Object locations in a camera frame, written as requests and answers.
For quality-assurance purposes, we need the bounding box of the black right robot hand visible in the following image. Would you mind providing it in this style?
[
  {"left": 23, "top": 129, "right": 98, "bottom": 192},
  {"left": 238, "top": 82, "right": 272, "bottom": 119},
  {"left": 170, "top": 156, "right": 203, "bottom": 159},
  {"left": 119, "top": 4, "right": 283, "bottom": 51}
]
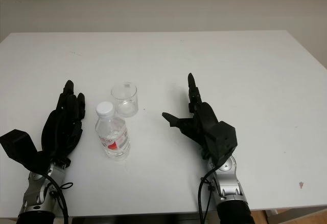
[{"left": 161, "top": 72, "right": 220, "bottom": 161}]

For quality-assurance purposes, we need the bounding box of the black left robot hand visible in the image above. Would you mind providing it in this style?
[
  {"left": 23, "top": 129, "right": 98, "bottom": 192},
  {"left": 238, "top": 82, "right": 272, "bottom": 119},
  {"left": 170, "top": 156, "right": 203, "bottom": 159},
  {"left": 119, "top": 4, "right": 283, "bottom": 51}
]
[{"left": 40, "top": 80, "right": 86, "bottom": 168}]

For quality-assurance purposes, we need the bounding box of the clear plastic water bottle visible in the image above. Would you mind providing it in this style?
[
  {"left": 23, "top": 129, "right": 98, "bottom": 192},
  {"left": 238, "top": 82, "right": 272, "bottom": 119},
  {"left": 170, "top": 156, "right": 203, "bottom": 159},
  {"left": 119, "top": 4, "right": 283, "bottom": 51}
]
[{"left": 95, "top": 101, "right": 131, "bottom": 161}]

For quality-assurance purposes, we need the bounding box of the clear glass cup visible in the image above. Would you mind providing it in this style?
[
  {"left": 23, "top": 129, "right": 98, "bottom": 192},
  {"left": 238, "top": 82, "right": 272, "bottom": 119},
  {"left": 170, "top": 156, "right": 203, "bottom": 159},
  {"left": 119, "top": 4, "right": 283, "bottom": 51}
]
[{"left": 110, "top": 81, "right": 139, "bottom": 118}]

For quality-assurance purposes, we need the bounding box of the dark grey robot torso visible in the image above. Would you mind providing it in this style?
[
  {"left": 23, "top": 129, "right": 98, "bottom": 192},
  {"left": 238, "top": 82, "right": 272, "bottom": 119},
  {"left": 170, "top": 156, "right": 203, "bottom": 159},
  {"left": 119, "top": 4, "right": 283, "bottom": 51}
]
[{"left": 70, "top": 215, "right": 204, "bottom": 224}]

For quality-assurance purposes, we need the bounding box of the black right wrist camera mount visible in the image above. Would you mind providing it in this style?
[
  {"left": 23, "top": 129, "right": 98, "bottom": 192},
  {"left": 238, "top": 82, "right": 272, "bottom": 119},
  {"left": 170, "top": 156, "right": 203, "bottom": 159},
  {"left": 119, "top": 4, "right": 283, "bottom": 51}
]
[{"left": 203, "top": 121, "right": 239, "bottom": 168}]

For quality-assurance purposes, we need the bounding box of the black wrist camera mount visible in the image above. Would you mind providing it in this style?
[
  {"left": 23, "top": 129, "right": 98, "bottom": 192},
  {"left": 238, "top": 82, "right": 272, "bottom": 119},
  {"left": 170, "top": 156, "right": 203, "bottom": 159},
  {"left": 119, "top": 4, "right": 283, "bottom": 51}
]
[
  {"left": 203, "top": 121, "right": 239, "bottom": 168},
  {"left": 0, "top": 129, "right": 52, "bottom": 174}
]

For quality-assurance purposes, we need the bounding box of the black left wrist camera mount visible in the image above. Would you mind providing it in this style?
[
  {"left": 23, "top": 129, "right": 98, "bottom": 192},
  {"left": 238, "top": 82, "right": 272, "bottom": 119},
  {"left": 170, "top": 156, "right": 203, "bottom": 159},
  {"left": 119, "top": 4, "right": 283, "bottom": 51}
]
[{"left": 0, "top": 129, "right": 52, "bottom": 174}]

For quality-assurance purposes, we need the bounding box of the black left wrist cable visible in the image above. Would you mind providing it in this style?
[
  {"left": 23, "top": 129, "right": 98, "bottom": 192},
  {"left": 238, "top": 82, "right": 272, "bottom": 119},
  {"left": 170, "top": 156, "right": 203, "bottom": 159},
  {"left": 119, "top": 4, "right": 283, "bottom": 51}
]
[{"left": 38, "top": 172, "right": 74, "bottom": 224}]

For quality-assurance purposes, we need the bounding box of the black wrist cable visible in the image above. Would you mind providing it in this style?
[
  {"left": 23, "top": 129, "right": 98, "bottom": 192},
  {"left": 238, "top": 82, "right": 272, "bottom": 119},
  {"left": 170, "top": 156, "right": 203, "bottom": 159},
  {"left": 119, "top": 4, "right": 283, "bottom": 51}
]
[
  {"left": 38, "top": 172, "right": 74, "bottom": 224},
  {"left": 198, "top": 162, "right": 218, "bottom": 224}
]

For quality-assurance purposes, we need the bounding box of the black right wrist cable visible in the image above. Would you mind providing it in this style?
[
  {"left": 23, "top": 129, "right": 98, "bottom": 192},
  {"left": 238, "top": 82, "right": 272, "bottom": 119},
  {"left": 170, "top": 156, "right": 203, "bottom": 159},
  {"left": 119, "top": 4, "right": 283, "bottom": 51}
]
[{"left": 198, "top": 162, "right": 218, "bottom": 224}]

